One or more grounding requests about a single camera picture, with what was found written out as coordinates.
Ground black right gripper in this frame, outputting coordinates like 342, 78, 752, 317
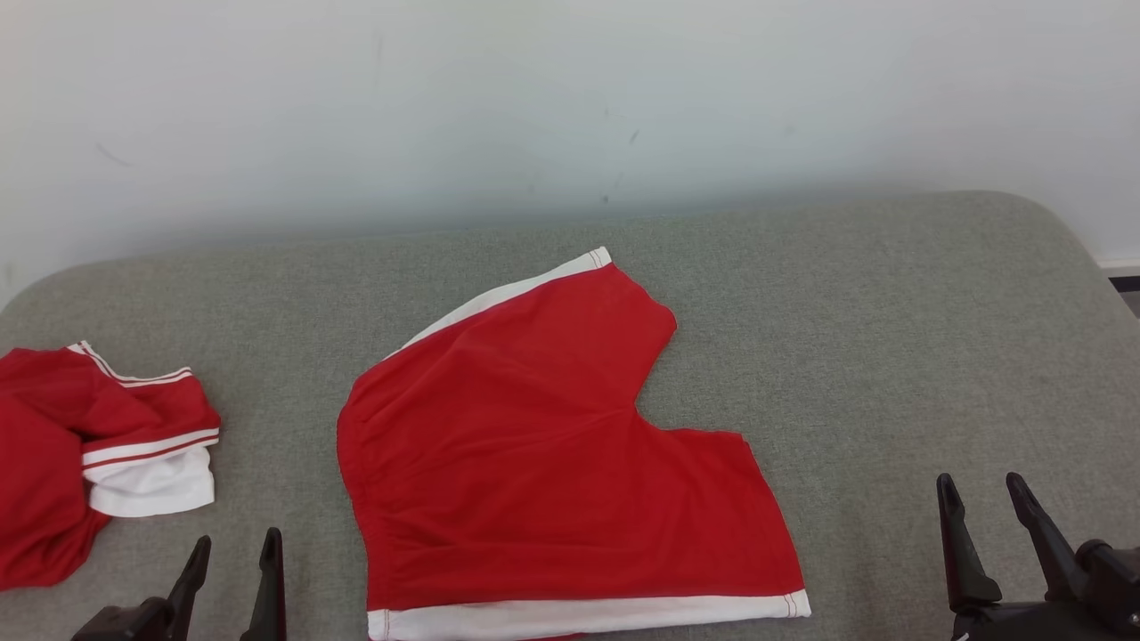
936, 471, 1140, 641

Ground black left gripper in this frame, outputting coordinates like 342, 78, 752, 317
71, 527, 287, 641

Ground red Bulls 23 jersey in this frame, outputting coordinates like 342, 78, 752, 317
0, 340, 222, 592

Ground red shorts with white trim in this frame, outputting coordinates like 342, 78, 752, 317
336, 247, 812, 641

